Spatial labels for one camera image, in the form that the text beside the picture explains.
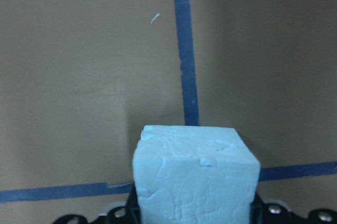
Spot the light blue block arm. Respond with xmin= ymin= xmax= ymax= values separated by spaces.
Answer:
xmin=132 ymin=125 xmax=261 ymax=223

